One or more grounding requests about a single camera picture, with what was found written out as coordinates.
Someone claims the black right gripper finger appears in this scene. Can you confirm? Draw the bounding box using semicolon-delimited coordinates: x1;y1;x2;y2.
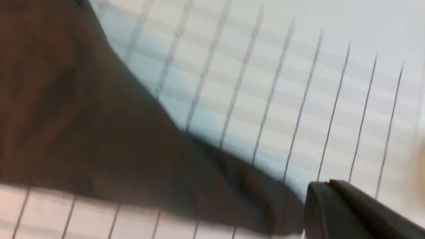
303;180;425;239

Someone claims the gray long-sleeved shirt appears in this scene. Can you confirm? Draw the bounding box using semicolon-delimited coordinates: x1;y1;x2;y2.
0;0;304;236

